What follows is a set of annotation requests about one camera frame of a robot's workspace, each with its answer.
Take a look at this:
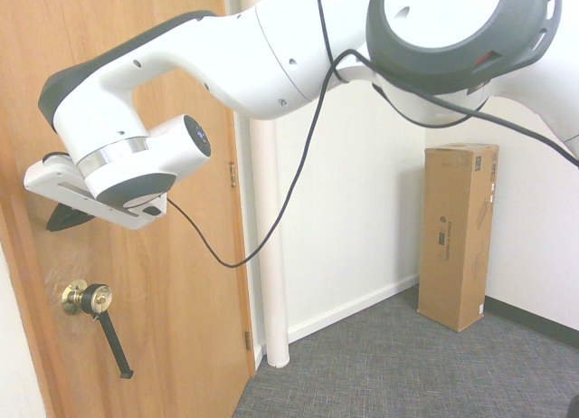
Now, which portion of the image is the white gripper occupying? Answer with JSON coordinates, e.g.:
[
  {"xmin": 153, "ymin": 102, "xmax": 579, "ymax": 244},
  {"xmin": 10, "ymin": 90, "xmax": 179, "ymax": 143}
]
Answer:
[{"xmin": 23, "ymin": 155, "xmax": 169, "ymax": 233}]

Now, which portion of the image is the light wooden door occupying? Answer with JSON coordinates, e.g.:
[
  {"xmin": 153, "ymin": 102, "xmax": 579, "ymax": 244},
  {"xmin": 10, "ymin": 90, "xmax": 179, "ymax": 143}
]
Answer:
[{"xmin": 0, "ymin": 0, "xmax": 258, "ymax": 418}]

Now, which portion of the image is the brass door knob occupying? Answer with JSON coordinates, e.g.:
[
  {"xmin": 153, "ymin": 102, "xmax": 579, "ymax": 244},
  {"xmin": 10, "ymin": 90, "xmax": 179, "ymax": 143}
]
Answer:
[{"xmin": 60, "ymin": 279, "xmax": 114, "ymax": 318}]

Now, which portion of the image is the black knob lever attachment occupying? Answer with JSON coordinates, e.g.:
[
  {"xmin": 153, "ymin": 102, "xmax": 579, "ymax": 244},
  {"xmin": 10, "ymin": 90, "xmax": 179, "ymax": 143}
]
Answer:
[{"xmin": 80, "ymin": 283, "xmax": 135, "ymax": 381}]

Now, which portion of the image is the white vertical pipe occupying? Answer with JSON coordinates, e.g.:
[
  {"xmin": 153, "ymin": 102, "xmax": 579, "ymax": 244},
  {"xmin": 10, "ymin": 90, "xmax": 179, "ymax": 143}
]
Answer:
[{"xmin": 237, "ymin": 0, "xmax": 291, "ymax": 370}]

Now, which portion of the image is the white baseboard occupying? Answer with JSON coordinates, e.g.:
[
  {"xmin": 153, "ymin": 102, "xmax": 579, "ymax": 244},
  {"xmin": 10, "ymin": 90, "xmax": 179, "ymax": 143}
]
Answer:
[{"xmin": 286, "ymin": 274, "xmax": 422, "ymax": 346}]

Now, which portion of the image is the tall cardboard box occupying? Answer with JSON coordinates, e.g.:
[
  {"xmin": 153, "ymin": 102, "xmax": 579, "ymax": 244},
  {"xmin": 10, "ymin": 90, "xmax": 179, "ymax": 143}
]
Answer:
[{"xmin": 416, "ymin": 142, "xmax": 500, "ymax": 333}]

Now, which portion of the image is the black baseboard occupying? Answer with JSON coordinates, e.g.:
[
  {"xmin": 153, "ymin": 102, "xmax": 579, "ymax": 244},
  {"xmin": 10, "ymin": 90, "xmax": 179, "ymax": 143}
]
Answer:
[{"xmin": 485, "ymin": 297, "xmax": 579, "ymax": 347}]

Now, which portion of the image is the thin black cable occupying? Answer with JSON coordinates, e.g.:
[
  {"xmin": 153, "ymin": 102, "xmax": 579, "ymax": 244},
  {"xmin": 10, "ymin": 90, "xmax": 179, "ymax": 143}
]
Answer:
[{"xmin": 166, "ymin": 0, "xmax": 363, "ymax": 269}]

